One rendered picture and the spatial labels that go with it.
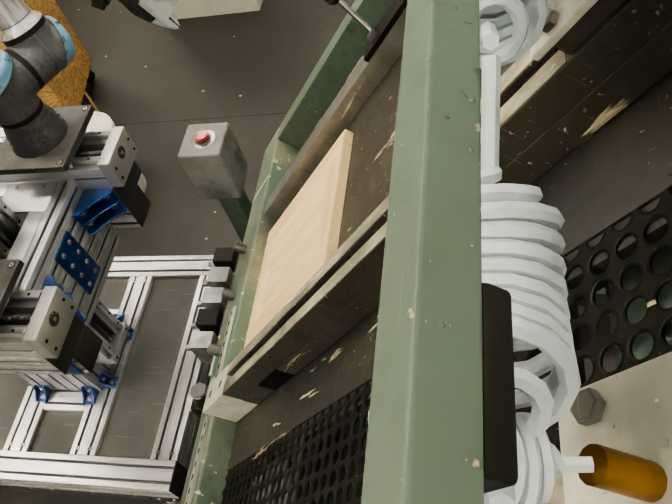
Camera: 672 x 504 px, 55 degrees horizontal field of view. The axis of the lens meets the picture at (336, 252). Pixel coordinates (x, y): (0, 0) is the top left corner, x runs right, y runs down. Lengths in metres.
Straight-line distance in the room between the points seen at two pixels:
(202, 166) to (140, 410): 0.89
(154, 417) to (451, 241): 2.08
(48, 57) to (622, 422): 1.61
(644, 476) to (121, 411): 2.09
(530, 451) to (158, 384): 2.06
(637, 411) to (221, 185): 1.58
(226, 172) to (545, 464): 1.56
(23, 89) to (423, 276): 1.62
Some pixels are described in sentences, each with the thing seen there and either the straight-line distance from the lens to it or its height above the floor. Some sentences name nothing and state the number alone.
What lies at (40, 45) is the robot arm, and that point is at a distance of 1.76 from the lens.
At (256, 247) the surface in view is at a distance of 1.50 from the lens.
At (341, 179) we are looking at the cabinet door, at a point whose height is 1.21.
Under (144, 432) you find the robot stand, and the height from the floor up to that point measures 0.21.
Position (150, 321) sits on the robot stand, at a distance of 2.40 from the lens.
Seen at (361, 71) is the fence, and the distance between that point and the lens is 1.20.
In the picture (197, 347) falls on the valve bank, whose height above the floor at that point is 0.76.
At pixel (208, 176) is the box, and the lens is 1.78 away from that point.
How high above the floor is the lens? 2.06
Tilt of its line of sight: 53 degrees down
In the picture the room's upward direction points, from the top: 19 degrees counter-clockwise
